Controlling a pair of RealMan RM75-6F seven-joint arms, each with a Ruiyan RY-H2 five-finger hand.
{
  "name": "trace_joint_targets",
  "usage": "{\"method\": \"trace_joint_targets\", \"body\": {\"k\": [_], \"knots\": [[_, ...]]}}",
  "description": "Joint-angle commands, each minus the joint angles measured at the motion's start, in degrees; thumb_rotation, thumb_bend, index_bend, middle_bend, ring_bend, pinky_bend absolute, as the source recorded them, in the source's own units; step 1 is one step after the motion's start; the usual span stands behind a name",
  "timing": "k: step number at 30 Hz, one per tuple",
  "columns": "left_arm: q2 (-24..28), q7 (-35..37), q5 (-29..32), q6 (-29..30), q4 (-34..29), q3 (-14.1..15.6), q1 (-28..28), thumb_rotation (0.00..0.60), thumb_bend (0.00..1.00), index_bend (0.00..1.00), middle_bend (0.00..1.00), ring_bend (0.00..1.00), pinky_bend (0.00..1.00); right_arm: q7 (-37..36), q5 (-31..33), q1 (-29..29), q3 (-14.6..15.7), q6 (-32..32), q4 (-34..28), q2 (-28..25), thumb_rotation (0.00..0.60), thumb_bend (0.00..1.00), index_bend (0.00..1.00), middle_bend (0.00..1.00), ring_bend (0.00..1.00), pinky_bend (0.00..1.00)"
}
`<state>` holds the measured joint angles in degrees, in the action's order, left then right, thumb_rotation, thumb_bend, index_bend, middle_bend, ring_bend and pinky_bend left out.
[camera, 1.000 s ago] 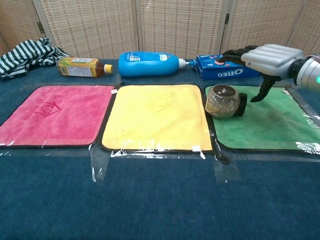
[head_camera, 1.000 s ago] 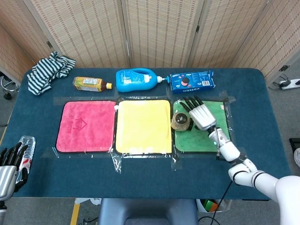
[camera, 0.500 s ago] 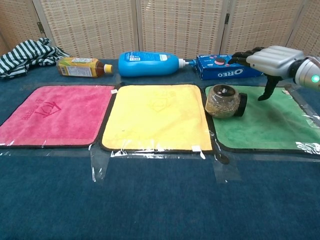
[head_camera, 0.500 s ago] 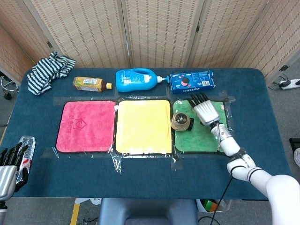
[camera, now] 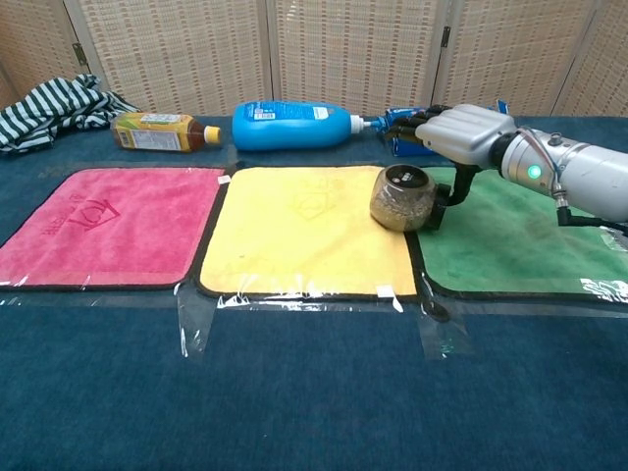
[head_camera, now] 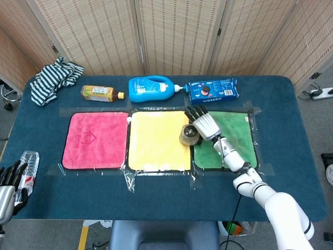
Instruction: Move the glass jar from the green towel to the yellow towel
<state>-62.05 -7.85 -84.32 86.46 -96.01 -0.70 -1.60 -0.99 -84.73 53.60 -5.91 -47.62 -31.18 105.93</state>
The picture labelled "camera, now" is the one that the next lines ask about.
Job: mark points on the dark blue table cover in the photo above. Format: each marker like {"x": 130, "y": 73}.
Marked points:
{"x": 294, "y": 392}

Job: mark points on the tea bottle yellow cap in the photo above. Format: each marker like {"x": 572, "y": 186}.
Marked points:
{"x": 157, "y": 131}

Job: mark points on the woven folding screen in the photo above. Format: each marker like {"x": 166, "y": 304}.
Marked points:
{"x": 343, "y": 49}

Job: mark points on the green white striped cloth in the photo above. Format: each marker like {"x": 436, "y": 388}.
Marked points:
{"x": 54, "y": 113}

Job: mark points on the yellow towel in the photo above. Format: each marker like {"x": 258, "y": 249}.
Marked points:
{"x": 294, "y": 245}

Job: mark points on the grain-filled jar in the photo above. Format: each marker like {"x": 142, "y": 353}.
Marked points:
{"x": 400, "y": 203}

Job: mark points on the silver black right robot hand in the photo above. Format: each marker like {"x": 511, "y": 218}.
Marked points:
{"x": 466, "y": 135}

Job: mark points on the blue Oreo cookie box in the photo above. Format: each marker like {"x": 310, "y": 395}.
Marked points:
{"x": 404, "y": 146}

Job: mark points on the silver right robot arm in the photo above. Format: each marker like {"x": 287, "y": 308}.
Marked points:
{"x": 584, "y": 172}

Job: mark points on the blue detergent bottle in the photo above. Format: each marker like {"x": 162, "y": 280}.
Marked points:
{"x": 289, "y": 125}

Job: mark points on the pink towel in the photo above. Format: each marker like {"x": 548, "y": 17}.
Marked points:
{"x": 113, "y": 230}

